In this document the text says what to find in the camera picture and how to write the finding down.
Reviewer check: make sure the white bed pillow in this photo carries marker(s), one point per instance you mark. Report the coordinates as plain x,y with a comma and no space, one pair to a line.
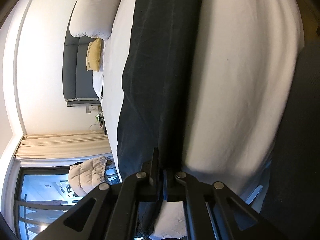
97,81

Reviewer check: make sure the bed with white sheet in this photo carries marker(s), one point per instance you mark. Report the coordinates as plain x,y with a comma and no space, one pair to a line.
244,59

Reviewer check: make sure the items on nightstand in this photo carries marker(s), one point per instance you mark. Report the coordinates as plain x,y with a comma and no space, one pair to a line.
98,126

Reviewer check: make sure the dark grey padded headboard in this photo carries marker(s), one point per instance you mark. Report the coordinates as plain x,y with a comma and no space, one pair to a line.
77,81

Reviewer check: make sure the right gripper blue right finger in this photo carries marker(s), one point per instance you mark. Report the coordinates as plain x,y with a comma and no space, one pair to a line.
173,190

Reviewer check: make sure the yellow decorative pillow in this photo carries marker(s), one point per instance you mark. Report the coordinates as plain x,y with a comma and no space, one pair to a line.
93,55

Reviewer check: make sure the folded white duvet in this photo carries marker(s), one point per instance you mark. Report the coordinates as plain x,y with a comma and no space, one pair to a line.
93,18

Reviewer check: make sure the cream curtain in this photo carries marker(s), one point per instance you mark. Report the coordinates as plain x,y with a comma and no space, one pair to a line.
62,146

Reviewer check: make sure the beige puffer jacket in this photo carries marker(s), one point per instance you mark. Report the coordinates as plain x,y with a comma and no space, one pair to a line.
84,177

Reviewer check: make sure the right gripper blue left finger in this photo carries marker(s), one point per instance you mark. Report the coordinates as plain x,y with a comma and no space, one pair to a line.
150,186

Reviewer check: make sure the black denim pants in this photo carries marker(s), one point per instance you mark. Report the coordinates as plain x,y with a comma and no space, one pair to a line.
155,82

